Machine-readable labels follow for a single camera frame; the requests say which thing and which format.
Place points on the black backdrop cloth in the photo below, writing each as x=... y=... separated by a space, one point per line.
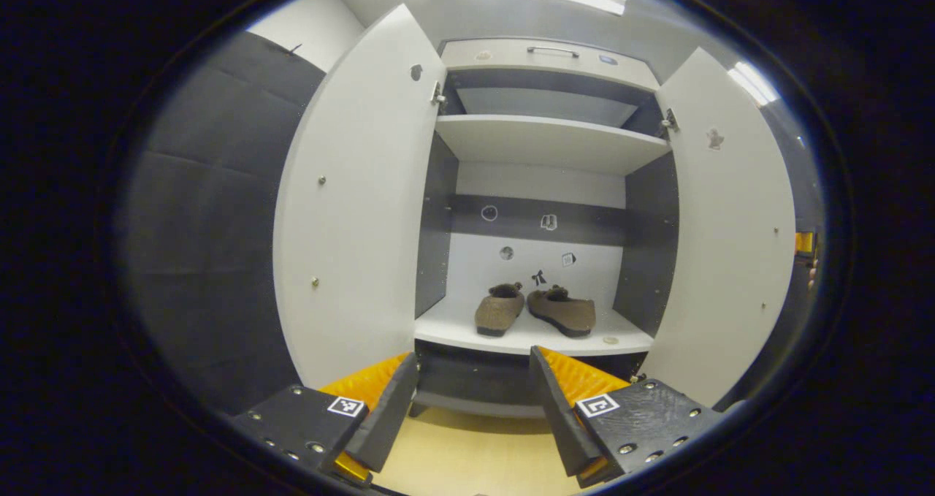
x=219 y=226

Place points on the small ceiling light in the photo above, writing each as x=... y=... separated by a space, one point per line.
x=752 y=83

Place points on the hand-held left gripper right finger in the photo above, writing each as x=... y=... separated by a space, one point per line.
x=559 y=416

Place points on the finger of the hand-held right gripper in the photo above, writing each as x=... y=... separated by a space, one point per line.
x=804 y=243

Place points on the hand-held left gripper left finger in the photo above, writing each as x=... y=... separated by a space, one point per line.
x=391 y=416

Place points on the white shoe cabinet door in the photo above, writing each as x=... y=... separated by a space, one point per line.
x=730 y=262
x=350 y=211

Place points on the brown fuzzy slipper shoe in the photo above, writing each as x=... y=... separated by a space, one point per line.
x=566 y=312
x=498 y=312

